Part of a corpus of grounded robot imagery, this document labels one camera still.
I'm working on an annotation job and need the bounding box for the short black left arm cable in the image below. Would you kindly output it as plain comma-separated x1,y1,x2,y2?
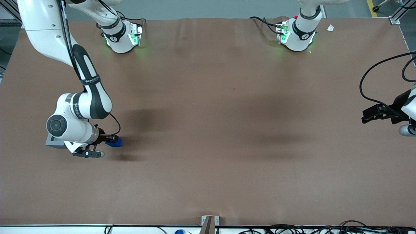
402,56,416,83

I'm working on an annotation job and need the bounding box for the brown table cover sheet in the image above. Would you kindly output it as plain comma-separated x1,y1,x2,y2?
0,16,416,227

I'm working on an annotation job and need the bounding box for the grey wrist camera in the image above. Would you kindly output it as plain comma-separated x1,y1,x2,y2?
399,124,416,137
72,145,105,159

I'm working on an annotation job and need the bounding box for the aluminium frame profile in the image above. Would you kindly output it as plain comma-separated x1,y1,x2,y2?
389,0,416,25
0,0,24,28

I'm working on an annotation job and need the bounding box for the small metal bracket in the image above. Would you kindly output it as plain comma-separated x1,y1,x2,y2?
201,215,220,226

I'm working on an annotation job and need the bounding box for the blue plastic part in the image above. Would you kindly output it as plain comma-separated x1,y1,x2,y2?
106,136,123,148

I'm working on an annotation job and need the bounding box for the long black left arm cable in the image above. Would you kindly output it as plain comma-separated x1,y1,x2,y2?
359,51,416,110

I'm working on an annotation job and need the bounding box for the black cable bundle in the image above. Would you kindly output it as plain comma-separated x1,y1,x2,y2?
239,220,416,234

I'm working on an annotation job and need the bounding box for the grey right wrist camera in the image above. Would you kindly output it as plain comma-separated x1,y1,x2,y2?
72,145,105,159

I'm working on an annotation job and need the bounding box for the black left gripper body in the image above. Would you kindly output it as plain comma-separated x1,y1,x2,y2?
388,88,412,124

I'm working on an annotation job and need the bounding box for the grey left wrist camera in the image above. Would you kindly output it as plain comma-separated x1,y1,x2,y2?
399,124,416,137

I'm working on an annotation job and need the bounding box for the gray square base block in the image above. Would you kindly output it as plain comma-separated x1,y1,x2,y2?
45,134,67,149

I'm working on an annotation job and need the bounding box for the black left arm base cable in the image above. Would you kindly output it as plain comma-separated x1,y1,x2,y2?
249,16,281,35

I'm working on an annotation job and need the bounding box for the black caster wheel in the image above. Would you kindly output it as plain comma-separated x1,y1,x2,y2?
372,0,390,13

